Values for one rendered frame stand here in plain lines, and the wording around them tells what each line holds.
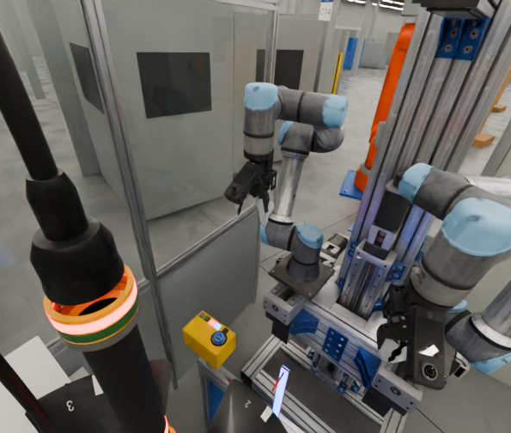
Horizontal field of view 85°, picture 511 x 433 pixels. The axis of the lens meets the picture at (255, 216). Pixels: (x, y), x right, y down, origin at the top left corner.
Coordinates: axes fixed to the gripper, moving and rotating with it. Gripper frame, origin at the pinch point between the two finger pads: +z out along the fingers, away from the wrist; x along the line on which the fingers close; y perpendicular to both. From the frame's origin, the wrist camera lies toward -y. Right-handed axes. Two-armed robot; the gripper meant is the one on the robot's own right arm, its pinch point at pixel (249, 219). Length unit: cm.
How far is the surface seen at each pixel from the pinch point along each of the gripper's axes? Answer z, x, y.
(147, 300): 58, 45, -12
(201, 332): 40.8, 6.3, -16.3
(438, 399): 148, -94, 90
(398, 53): -31, 46, 357
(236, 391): 29.3, -18.1, -27.7
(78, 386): 5, -4, -51
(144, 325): 72, 45, -16
